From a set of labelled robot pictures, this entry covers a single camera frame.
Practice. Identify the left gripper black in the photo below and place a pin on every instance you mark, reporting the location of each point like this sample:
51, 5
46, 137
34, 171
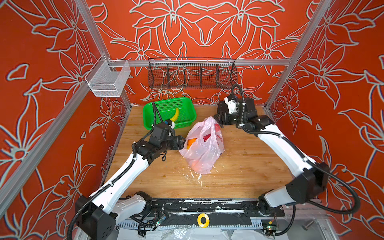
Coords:
178, 143

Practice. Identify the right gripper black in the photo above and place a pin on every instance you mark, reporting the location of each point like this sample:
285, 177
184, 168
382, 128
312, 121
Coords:
222, 115

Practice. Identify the pink plastic bag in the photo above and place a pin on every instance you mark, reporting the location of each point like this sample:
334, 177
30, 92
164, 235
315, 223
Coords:
208, 147

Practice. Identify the orange fruit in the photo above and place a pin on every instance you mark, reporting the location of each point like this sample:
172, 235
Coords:
190, 142

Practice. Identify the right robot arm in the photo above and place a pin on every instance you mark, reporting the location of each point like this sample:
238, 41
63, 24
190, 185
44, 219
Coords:
310, 178

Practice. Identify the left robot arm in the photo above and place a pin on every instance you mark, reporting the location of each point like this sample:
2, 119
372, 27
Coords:
99, 215

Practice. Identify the black tool case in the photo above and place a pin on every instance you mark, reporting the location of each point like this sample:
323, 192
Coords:
222, 107

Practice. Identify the yellow banana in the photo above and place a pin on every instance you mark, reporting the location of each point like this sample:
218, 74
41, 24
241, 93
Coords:
175, 116

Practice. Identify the green plastic basket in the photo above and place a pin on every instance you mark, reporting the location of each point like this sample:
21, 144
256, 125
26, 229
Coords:
159, 111

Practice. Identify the yellow tape roll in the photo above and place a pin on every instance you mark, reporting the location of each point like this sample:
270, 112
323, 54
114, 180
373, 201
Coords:
203, 220

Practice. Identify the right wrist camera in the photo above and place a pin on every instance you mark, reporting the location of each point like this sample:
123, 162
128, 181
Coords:
231, 104

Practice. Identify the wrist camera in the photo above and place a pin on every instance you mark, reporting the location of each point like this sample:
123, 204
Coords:
231, 104
162, 132

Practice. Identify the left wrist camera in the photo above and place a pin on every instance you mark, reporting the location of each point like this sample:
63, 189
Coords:
162, 132

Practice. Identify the black wire wall basket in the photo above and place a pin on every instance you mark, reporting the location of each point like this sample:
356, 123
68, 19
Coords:
192, 73

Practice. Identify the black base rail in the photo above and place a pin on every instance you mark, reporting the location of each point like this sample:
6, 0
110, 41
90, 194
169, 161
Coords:
248, 207

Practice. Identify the white mesh wall basket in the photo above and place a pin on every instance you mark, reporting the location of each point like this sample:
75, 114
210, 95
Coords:
108, 78

